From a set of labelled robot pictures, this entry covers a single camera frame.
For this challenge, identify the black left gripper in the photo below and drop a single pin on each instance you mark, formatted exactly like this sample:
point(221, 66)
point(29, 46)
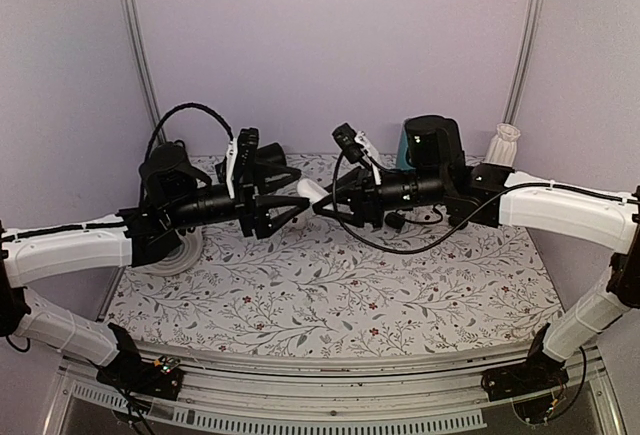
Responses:
point(254, 212)

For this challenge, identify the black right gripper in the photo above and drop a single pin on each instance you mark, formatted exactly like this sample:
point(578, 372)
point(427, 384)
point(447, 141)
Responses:
point(362, 197)

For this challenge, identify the white earbuds charging case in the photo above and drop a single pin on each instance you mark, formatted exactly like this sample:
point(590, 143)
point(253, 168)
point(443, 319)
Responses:
point(310, 190)

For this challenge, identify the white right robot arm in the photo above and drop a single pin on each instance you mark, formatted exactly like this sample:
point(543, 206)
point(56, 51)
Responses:
point(492, 195)

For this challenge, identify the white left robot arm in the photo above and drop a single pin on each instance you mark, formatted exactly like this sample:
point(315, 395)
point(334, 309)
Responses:
point(177, 199)

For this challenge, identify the black cylinder speaker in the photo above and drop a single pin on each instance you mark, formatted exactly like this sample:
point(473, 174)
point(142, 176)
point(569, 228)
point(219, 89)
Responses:
point(272, 154)

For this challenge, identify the small black round object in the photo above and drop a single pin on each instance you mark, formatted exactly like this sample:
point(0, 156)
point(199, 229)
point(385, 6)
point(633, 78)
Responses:
point(395, 220)

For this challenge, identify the teal vase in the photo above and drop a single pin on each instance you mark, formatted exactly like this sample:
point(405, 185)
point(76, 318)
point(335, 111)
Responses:
point(402, 162)

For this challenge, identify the floral table mat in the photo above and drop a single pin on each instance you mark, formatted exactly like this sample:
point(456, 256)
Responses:
point(421, 290)

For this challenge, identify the grey spiral pattern plate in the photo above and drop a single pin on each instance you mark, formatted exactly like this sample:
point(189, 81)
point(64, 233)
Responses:
point(180, 259)

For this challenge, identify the white ribbed vase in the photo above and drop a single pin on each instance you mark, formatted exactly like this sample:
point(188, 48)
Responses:
point(503, 146)

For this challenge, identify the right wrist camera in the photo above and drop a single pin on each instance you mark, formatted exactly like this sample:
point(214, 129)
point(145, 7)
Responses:
point(345, 137)

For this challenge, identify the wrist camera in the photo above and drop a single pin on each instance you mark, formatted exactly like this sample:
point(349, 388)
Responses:
point(345, 137)
point(247, 146)

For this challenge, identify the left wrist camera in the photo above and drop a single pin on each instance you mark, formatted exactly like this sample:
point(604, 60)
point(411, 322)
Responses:
point(247, 146)

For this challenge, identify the aluminium front rail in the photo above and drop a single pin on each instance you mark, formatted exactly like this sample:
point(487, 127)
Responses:
point(415, 394)

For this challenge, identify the right aluminium post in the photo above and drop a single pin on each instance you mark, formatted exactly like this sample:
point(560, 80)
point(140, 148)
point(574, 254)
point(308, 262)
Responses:
point(532, 18)

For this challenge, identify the aluminium post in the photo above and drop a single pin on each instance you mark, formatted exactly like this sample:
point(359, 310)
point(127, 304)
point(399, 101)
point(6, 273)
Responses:
point(532, 18)
point(133, 26)

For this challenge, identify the left aluminium post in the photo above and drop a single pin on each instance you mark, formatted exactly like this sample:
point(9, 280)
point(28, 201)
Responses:
point(133, 26)

